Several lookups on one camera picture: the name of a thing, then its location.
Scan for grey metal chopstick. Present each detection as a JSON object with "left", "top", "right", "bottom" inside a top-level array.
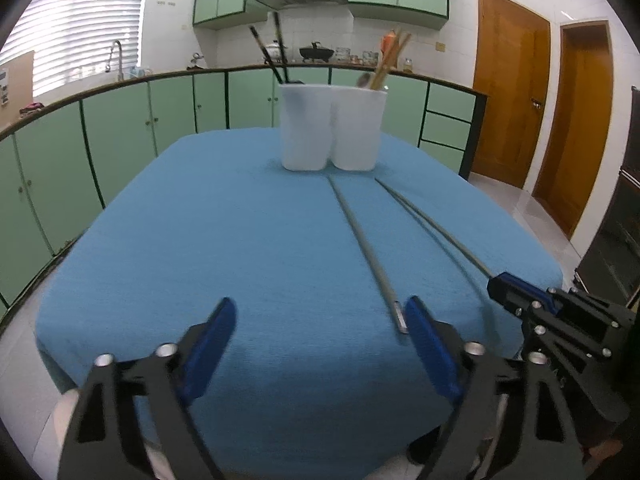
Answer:
[
  {"left": 326, "top": 176, "right": 409, "bottom": 335},
  {"left": 374, "top": 178, "right": 496, "bottom": 280}
]

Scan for black chopstick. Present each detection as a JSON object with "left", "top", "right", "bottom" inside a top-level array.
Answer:
[
  {"left": 273, "top": 11, "right": 291, "bottom": 84},
  {"left": 249, "top": 25, "right": 283, "bottom": 84}
]

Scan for large steel spoon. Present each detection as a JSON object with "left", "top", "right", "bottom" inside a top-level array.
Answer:
[{"left": 356, "top": 72, "right": 372, "bottom": 88}]

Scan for green lower kitchen cabinets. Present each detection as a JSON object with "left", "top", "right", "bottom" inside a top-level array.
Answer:
[{"left": 1, "top": 66, "right": 488, "bottom": 318}]

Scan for chrome kitchen faucet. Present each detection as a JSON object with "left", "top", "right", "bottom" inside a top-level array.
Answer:
[{"left": 105, "top": 40, "right": 125, "bottom": 82}]

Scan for blue tablecloth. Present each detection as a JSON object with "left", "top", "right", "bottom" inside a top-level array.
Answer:
[{"left": 36, "top": 128, "right": 563, "bottom": 479}]

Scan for wooden door far right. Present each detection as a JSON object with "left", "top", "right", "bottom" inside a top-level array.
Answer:
[{"left": 534, "top": 21, "right": 614, "bottom": 236}]

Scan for wooden door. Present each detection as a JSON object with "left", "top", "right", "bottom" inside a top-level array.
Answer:
[
  {"left": 472, "top": 0, "right": 551, "bottom": 188},
  {"left": 534, "top": 21, "right": 614, "bottom": 236}
]

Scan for white twin utensil holder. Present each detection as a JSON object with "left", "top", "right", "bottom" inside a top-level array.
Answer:
[{"left": 280, "top": 84, "right": 387, "bottom": 172}]

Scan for small glass jar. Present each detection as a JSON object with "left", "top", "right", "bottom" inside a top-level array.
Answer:
[{"left": 402, "top": 58, "right": 413, "bottom": 73}]

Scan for wooden door near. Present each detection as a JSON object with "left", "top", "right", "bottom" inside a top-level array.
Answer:
[{"left": 472, "top": 0, "right": 551, "bottom": 188}]

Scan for pink cloth on counter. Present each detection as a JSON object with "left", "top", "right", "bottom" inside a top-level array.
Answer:
[{"left": 20, "top": 102, "right": 44, "bottom": 117}]

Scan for white cooking pot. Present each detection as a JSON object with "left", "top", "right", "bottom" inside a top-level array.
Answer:
[{"left": 265, "top": 40, "right": 288, "bottom": 64}]

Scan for orange thermos flask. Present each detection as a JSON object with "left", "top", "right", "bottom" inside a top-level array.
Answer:
[{"left": 380, "top": 30, "right": 397, "bottom": 67}]

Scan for black wok on stove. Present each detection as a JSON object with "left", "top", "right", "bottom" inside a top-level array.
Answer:
[{"left": 298, "top": 42, "right": 334, "bottom": 63}]

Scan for cardboard box with label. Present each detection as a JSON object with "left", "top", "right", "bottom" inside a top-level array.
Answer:
[{"left": 0, "top": 51, "right": 35, "bottom": 130}]

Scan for window with white blinds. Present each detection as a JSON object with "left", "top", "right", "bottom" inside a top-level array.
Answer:
[{"left": 1, "top": 0, "right": 144, "bottom": 96}]

